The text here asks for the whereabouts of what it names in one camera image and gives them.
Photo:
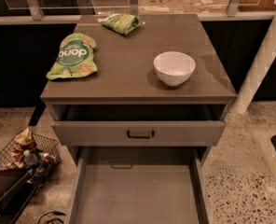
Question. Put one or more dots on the grey drawer cabinet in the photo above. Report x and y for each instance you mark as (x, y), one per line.
(126, 73)

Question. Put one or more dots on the white diagonal support post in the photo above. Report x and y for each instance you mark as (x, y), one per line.
(258, 70)

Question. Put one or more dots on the wire basket with items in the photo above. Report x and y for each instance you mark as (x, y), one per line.
(30, 152)

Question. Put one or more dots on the large green snack bag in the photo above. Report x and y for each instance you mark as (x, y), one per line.
(75, 58)

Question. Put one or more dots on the small green snack bag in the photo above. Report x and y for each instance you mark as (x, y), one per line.
(120, 23)

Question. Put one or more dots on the black top drawer handle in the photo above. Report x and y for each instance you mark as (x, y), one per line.
(146, 136)

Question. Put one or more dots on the grey top drawer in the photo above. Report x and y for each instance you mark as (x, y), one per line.
(107, 125)

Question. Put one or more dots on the white bowl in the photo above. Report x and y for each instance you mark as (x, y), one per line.
(174, 68)

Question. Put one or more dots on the grey open middle drawer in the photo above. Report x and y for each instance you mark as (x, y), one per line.
(139, 185)

